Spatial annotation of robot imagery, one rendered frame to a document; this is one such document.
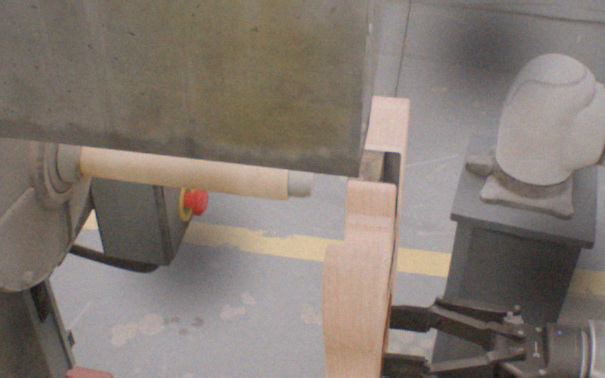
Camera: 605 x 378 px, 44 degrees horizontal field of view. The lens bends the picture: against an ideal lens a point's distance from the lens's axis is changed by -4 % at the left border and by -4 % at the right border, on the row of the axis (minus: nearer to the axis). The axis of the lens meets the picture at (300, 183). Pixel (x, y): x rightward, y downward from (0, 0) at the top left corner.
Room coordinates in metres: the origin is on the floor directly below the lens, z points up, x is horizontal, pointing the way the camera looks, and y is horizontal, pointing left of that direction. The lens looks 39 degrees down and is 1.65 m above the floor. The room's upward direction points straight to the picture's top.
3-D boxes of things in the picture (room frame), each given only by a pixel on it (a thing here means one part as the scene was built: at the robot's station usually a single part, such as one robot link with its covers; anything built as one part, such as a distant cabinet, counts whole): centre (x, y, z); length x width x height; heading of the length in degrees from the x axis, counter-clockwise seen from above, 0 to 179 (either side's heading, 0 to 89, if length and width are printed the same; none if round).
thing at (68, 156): (0.53, 0.20, 1.25); 0.05 x 0.02 x 0.05; 169
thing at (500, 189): (1.18, -0.44, 0.73); 0.22 x 0.18 x 0.06; 72
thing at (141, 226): (0.79, 0.28, 0.99); 0.24 x 0.21 x 0.26; 79
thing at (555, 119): (1.17, -0.47, 0.87); 0.18 x 0.16 x 0.22; 84
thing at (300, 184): (0.49, 0.00, 1.25); 0.02 x 0.02 x 0.02; 79
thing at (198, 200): (0.80, 0.15, 0.97); 0.04 x 0.04 x 0.04; 79
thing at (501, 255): (1.17, -0.45, 0.35); 0.28 x 0.28 x 0.70; 72
